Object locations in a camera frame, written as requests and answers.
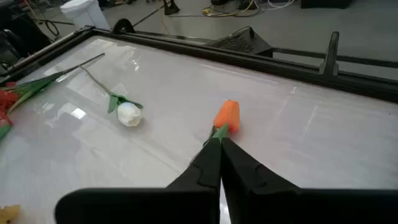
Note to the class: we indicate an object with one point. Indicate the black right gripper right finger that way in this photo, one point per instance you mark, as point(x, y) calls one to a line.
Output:
point(248, 183)

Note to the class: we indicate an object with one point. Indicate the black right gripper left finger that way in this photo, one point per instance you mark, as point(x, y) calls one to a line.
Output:
point(199, 174)

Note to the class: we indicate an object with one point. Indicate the orange artificial tulip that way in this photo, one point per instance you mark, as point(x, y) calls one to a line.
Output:
point(228, 116)

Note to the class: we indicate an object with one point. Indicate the white artificial tulip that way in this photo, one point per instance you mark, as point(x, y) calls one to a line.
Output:
point(129, 114)

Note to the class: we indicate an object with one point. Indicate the black stand foot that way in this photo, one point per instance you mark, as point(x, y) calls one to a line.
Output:
point(171, 7)

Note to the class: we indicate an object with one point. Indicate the white bin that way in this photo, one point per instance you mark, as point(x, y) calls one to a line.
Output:
point(84, 14)

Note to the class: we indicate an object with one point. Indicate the black upright frame bracket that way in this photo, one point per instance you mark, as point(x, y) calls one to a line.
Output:
point(331, 56)

